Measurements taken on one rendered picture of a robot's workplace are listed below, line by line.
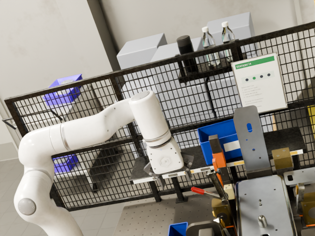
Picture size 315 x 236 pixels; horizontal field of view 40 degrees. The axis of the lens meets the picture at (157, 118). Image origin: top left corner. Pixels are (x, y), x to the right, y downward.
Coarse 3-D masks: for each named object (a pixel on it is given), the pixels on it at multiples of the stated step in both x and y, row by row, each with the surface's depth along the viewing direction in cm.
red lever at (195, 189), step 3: (192, 189) 186; (195, 189) 185; (198, 189) 186; (201, 189) 186; (195, 192) 186; (198, 192) 186; (201, 192) 186; (204, 192) 186; (207, 192) 186; (210, 192) 187; (207, 195) 186; (210, 195) 186; (213, 195) 186; (216, 195) 186; (216, 198) 186; (219, 198) 186
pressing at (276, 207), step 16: (272, 176) 201; (240, 192) 197; (256, 192) 194; (272, 192) 191; (240, 208) 188; (256, 208) 185; (272, 208) 182; (288, 208) 180; (240, 224) 179; (256, 224) 176; (272, 224) 174; (288, 224) 171
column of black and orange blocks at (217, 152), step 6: (210, 138) 208; (216, 138) 206; (210, 144) 208; (216, 144) 208; (216, 150) 209; (222, 150) 211; (216, 156) 211; (222, 156) 210; (222, 162) 212; (222, 168) 214; (222, 174) 215; (228, 174) 218; (222, 180) 217; (228, 180) 217
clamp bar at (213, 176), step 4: (212, 168) 182; (212, 172) 180; (216, 172) 181; (220, 172) 179; (208, 176) 181; (212, 176) 180; (216, 176) 183; (212, 180) 181; (216, 180) 181; (216, 184) 182; (220, 184) 185; (216, 188) 183; (220, 188) 182; (220, 192) 183; (224, 192) 187; (220, 196) 184; (224, 196) 184
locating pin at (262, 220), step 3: (261, 216) 173; (264, 216) 173; (258, 219) 173; (261, 219) 172; (264, 219) 172; (261, 222) 173; (264, 222) 173; (261, 225) 173; (264, 225) 173; (267, 225) 174
